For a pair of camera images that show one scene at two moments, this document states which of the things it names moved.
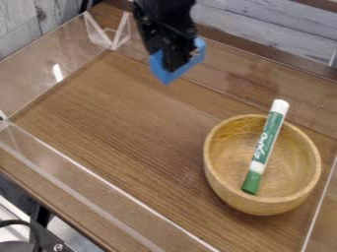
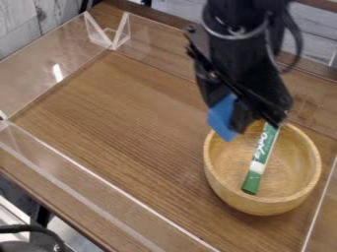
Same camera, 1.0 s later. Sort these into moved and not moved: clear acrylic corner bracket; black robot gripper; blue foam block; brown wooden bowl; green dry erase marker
Moved: black robot gripper; blue foam block
Not moved: clear acrylic corner bracket; brown wooden bowl; green dry erase marker
